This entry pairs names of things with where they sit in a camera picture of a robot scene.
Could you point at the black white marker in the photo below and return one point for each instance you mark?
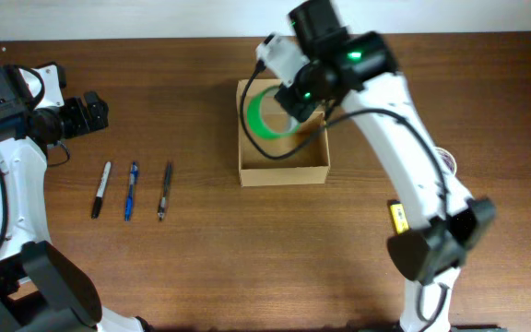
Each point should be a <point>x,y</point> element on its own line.
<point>98,200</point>

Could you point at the black pen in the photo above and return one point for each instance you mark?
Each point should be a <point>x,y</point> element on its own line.
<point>165,190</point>

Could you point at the blue pen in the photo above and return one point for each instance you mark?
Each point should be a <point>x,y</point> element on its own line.
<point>129,202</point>

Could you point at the white tape roll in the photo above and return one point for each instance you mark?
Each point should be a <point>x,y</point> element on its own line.
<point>448,159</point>

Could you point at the green tape roll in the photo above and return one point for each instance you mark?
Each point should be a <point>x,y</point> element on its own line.
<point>265,120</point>

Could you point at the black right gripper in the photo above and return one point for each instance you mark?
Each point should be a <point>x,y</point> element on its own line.
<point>290,104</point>

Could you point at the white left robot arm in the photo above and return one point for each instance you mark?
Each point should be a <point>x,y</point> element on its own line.
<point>40,288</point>

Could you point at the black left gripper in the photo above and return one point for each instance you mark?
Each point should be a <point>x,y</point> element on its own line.
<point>83,116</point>

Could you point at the open cardboard box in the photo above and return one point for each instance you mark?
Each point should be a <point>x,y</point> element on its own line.
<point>281,161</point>

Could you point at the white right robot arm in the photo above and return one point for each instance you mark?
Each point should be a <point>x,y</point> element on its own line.
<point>361,76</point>

